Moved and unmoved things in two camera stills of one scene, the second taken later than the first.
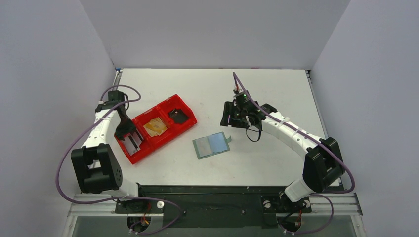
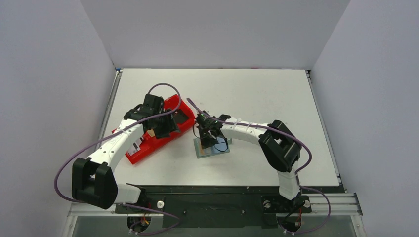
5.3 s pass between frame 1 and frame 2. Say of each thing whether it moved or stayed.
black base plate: stayed
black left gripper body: moved
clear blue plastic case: stayed
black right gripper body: moved
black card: stayed
